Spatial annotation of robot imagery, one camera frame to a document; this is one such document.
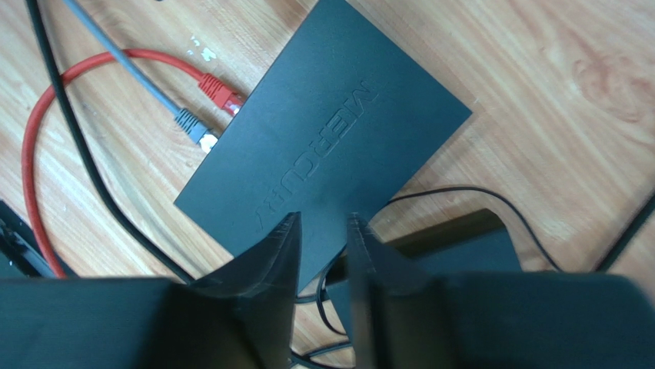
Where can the black power adapter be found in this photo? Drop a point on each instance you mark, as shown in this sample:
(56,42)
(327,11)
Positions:
(475,242)

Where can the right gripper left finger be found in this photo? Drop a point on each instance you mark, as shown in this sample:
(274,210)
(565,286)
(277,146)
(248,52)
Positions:
(260,287)

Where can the black network switch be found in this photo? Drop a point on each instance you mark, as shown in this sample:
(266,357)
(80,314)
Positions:
(339,123)

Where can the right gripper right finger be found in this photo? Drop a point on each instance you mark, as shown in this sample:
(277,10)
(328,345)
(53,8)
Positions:
(398,315)

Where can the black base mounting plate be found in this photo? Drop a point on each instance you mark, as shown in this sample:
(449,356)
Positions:
(20,255)

